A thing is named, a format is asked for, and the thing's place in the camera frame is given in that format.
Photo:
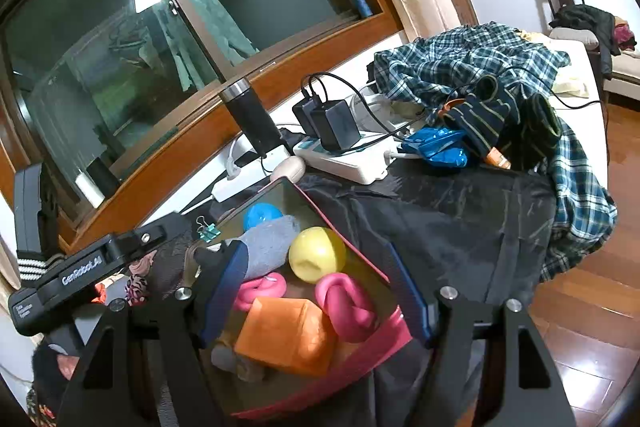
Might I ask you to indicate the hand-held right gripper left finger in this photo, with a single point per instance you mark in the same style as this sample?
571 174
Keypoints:
230 277

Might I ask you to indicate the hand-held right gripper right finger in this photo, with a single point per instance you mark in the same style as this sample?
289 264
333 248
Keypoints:
415 302

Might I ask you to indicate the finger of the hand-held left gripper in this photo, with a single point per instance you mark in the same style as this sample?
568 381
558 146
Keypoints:
150 234

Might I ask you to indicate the pink dumbbell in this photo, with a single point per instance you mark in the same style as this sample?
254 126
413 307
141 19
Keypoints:
260 292
345 307

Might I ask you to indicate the small orange block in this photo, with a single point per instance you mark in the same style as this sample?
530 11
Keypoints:
100 294

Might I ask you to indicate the red container box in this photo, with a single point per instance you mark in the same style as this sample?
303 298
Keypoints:
380 342

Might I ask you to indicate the pink leopard print sock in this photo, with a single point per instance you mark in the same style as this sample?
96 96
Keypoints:
136 289

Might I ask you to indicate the blue ball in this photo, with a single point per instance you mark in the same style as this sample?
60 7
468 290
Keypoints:
262 217

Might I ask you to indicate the orange foam cube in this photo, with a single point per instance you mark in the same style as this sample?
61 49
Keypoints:
285 337

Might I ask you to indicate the yellow ball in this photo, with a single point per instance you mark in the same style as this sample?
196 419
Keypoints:
315 254

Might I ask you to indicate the person's left hand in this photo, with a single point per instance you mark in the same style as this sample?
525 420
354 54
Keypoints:
52 367

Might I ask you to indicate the teal binder clip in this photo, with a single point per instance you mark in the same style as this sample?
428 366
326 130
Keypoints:
207 231

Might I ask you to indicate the black thread spool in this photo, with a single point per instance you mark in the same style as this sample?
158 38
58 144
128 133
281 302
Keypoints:
105 174

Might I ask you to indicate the white thread spool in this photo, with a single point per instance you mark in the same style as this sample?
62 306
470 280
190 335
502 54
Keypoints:
90 189

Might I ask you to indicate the plain black cloth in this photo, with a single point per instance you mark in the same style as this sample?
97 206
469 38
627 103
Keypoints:
450 227

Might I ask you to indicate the wooden framed window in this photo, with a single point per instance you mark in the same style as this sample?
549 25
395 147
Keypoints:
200 142

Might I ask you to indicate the white charger plug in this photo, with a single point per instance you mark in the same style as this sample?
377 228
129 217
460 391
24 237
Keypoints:
235 162

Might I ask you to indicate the beige oval object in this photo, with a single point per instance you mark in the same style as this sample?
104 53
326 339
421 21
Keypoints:
289 169

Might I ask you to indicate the white and teal power strip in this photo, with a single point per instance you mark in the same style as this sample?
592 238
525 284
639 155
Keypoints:
350 164

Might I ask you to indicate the black thermos bottle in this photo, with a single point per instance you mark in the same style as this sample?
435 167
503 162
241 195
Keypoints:
255 122

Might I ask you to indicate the blue plastic bag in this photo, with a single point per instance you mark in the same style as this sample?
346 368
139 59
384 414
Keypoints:
440 149

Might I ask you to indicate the orange tube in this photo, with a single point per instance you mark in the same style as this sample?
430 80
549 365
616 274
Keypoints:
497 159

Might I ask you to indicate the black charger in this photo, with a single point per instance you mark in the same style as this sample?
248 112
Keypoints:
337 124
304 117

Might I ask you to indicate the navy striped garment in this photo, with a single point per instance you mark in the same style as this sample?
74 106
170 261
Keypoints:
480 122

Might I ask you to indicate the green plaid shirt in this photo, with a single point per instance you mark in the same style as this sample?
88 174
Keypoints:
450 57

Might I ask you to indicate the pale yellow cloth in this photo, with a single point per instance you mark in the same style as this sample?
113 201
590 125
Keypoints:
572 87

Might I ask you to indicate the blue thread spool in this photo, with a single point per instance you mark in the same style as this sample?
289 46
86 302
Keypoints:
362 7

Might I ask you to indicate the white daybed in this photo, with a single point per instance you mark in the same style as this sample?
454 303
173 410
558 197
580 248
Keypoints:
625 72

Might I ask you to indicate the black jacket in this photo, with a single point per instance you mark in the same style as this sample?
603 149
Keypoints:
590 24

